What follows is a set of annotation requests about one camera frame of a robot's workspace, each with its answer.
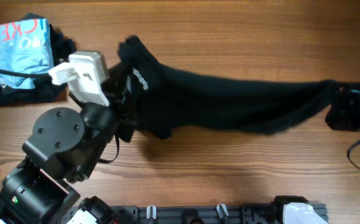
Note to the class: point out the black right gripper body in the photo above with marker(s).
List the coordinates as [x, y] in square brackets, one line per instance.
[349, 106]

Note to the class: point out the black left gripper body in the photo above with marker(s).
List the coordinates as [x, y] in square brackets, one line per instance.
[119, 99]

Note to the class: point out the black t-shirt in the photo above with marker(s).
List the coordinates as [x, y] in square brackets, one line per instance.
[163, 98]

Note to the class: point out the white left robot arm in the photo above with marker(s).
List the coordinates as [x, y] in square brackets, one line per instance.
[64, 148]

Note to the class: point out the dark navy garment pile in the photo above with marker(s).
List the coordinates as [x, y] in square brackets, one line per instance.
[20, 88]

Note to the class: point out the light blue printed t-shirt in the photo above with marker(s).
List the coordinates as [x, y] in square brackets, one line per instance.
[25, 47]

